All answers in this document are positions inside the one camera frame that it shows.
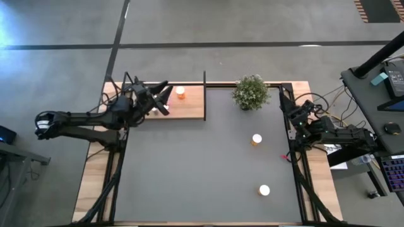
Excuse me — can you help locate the black shelf end bar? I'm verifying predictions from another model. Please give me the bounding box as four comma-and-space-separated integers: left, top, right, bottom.
202, 71, 207, 121

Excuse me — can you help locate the grey table mat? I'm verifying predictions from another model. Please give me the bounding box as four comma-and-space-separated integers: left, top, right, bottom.
113, 88, 302, 224

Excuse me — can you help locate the backlit black keyboard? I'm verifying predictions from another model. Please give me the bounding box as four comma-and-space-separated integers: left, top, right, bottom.
380, 154, 404, 193

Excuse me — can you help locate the black labelled power adapter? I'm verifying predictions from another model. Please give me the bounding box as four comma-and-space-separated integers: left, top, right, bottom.
383, 64, 404, 99

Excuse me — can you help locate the green potted artificial plant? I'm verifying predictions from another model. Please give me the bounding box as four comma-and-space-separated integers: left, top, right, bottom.
230, 74, 271, 112

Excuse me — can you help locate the grey side desk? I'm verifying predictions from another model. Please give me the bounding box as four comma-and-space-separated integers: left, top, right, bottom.
340, 53, 404, 155

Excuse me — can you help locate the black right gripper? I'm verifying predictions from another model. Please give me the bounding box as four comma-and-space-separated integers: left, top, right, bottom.
280, 93, 318, 140

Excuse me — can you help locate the wooden shelf board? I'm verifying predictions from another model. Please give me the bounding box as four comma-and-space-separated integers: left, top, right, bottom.
129, 84, 205, 120

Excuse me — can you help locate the white printed paper sheet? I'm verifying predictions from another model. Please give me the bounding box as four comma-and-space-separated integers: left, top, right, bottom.
322, 143, 348, 171

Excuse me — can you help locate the black aluminium table frame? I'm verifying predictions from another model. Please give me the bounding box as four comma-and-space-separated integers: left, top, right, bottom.
71, 69, 343, 225

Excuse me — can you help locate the small teal box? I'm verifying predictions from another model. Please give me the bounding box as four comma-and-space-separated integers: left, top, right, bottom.
370, 72, 389, 86

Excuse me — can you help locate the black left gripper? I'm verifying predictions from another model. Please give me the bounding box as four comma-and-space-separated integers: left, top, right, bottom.
124, 80, 174, 120

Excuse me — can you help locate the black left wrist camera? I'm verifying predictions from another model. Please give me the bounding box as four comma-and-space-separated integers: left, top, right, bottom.
132, 83, 148, 100

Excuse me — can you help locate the black computer mouse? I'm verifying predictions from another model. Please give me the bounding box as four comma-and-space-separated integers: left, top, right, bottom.
384, 122, 401, 136

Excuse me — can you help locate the black desk base frame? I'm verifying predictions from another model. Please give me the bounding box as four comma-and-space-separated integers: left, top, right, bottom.
326, 146, 389, 198

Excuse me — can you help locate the grey metal stand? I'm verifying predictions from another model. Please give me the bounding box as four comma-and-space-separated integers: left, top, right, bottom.
0, 141, 51, 227

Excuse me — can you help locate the dark floor mat striped border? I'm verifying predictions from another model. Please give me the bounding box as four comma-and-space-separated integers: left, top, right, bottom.
353, 0, 404, 23

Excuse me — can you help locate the clear plastic water bottle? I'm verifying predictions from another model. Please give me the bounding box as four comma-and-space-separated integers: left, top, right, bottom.
350, 153, 373, 166

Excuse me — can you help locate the black diagonal pole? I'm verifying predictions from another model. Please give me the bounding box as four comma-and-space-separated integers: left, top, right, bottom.
352, 30, 404, 79

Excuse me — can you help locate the dark device with blue light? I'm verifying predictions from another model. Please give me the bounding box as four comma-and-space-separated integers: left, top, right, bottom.
0, 125, 18, 146

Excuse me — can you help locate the black screen with blue display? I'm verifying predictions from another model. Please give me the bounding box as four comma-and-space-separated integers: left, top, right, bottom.
377, 98, 404, 113

